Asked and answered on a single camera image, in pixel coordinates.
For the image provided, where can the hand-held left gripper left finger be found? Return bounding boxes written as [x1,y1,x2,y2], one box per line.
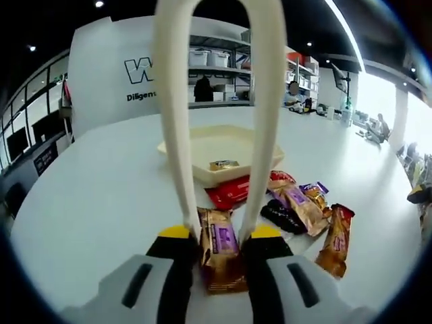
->
[62,225,200,324]

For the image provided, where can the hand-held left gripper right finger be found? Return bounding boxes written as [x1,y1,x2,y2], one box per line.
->
[241,225,371,324]

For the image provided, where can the black food packet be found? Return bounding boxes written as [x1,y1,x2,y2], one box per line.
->
[259,198,308,242]

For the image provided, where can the gold food packet red end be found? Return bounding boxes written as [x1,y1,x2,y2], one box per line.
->
[315,202,356,279]

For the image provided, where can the gold food packet purple ends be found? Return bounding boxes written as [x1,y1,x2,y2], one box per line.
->
[298,181,333,217]

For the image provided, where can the large red food packet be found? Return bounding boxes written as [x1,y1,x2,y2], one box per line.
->
[205,174,252,212]

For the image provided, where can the shiny red food packet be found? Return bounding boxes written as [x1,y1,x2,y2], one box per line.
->
[268,169,298,186]

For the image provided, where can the small gold food packet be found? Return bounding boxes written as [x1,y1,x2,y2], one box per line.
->
[208,159,240,172]

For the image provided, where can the cream container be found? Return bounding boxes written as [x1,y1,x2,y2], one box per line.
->
[157,124,288,188]

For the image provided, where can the white food tongs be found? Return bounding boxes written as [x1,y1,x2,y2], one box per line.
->
[153,0,288,244]

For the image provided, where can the white bottle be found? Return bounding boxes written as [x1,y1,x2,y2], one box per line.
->
[340,97,354,128]

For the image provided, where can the black mounted monitor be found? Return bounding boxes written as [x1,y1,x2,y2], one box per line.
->
[330,62,352,95]

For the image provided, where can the dark counter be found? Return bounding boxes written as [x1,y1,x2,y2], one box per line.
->
[32,119,74,178]

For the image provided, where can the ceiling strip light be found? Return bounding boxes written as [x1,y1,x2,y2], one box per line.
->
[323,0,367,74]

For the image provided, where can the white red stand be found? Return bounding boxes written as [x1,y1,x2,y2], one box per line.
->
[59,74,74,144]

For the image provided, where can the white printed partition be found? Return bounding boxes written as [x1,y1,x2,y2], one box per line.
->
[67,16,252,142]

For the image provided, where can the black bag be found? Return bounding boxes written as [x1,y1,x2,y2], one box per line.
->
[193,76,214,103]

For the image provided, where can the metal shelf rack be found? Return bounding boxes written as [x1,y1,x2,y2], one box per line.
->
[187,28,320,105]

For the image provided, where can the row of white storage boxes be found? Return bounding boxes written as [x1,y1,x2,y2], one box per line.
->
[188,49,234,68]

